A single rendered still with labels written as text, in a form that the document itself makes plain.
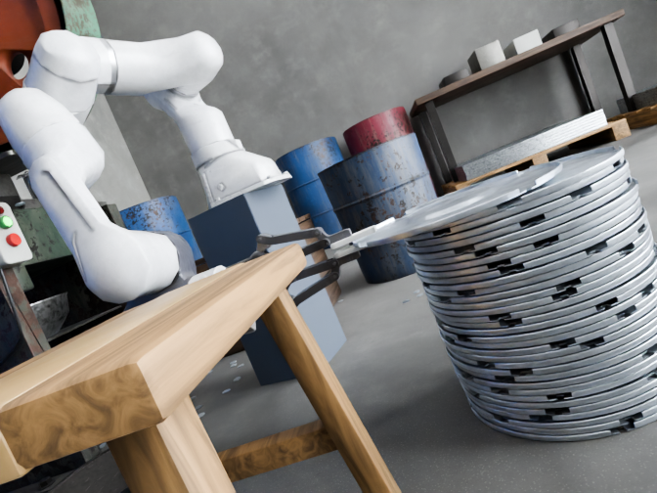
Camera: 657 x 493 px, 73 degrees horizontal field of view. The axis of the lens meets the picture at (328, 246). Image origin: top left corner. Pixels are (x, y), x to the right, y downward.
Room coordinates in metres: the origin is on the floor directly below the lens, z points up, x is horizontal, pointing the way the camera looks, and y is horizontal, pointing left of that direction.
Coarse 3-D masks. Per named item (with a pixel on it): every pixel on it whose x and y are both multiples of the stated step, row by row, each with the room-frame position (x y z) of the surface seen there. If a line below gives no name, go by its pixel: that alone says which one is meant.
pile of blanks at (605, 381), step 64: (576, 192) 0.49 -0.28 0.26; (448, 256) 0.52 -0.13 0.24; (512, 256) 0.47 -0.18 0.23; (576, 256) 0.45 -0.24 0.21; (640, 256) 0.47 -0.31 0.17; (448, 320) 0.56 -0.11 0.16; (512, 320) 0.50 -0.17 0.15; (576, 320) 0.47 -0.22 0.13; (640, 320) 0.46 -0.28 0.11; (512, 384) 0.50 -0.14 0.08; (576, 384) 0.46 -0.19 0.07; (640, 384) 0.45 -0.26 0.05
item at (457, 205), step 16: (512, 176) 0.67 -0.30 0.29; (528, 176) 0.59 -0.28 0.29; (544, 176) 0.49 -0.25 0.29; (464, 192) 0.73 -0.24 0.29; (480, 192) 0.58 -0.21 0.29; (496, 192) 0.56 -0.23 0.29; (512, 192) 0.47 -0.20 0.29; (416, 208) 0.75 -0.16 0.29; (432, 208) 0.62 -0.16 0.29; (448, 208) 0.56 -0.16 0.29; (464, 208) 0.53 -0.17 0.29; (480, 208) 0.47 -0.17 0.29; (384, 224) 0.73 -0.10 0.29; (400, 224) 0.65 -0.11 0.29; (416, 224) 0.57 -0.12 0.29; (432, 224) 0.48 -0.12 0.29; (368, 240) 0.62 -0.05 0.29; (384, 240) 0.52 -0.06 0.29
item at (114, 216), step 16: (112, 208) 1.44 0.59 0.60; (48, 272) 1.46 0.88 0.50; (64, 272) 1.46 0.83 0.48; (48, 288) 1.47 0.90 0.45; (64, 288) 1.46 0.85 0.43; (80, 288) 1.45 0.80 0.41; (80, 304) 1.45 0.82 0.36; (96, 304) 1.45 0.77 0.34; (112, 304) 1.44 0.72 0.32; (80, 320) 1.46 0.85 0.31; (96, 320) 1.45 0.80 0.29; (64, 336) 1.47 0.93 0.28
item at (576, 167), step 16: (560, 160) 0.66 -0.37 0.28; (576, 160) 0.61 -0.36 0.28; (592, 160) 0.55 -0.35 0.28; (608, 160) 0.47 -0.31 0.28; (560, 176) 0.53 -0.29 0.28; (576, 176) 0.46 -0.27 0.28; (528, 192) 0.51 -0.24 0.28; (544, 192) 0.45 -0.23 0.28; (496, 208) 0.47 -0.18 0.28; (448, 224) 0.50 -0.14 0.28
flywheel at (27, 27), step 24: (0, 0) 1.59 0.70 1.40; (24, 0) 1.57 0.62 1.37; (48, 0) 1.52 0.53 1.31; (0, 24) 1.59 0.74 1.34; (24, 24) 1.58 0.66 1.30; (48, 24) 1.53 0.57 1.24; (0, 48) 1.60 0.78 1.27; (24, 48) 1.59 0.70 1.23; (0, 72) 1.61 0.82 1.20; (0, 96) 1.61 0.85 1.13; (0, 144) 1.59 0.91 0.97
